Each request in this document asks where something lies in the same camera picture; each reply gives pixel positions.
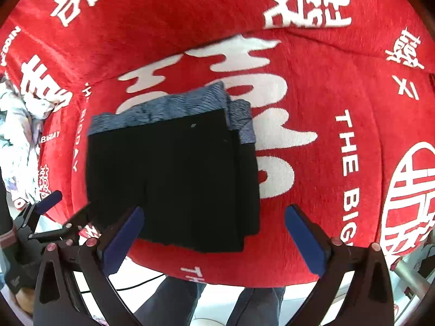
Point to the red printed blanket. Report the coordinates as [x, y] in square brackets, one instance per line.
[170, 34]

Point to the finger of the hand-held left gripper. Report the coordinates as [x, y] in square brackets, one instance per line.
[49, 202]
[76, 219]

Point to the grey metal pole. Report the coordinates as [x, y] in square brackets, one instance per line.
[411, 277]

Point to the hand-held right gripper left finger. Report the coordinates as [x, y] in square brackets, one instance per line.
[124, 237]

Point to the person's right leg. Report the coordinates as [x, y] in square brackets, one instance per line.
[260, 307]

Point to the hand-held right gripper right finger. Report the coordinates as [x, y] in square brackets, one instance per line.
[306, 241]

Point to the white floral cloth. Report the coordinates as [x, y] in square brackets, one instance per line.
[17, 132]

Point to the black pants with grey waistband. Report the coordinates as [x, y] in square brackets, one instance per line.
[170, 176]

